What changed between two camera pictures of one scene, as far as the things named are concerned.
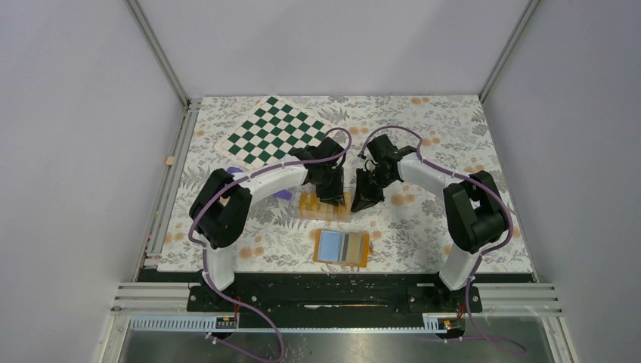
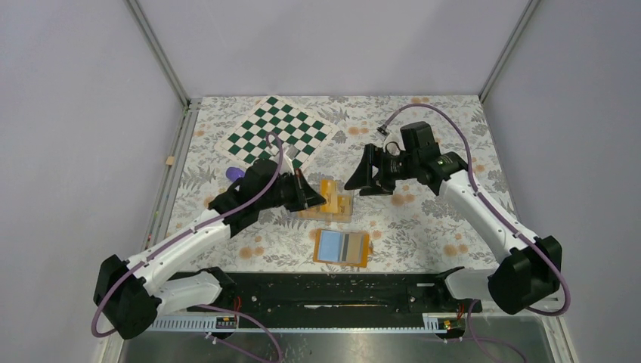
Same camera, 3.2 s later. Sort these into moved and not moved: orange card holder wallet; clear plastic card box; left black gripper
Moved: left black gripper
Not moved: clear plastic card box; orange card holder wallet
